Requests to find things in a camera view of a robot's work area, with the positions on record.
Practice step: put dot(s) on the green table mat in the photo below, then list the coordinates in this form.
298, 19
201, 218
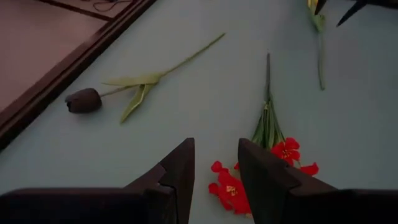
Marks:
217, 93

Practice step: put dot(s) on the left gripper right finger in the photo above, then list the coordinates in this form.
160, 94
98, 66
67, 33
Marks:
270, 186

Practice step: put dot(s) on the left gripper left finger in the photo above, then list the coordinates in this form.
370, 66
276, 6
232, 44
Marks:
174, 174

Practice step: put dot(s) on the dark purple artificial tulip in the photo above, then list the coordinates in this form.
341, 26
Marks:
84, 101

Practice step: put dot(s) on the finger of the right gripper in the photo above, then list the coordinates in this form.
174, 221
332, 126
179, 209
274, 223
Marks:
320, 5
353, 13

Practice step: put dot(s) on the black table frame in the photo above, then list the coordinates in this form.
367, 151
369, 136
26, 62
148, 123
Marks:
62, 76

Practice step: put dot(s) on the red artificial flower bunch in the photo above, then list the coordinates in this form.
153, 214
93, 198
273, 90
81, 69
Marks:
230, 189

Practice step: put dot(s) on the yellow artificial tulip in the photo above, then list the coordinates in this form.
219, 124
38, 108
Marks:
319, 21

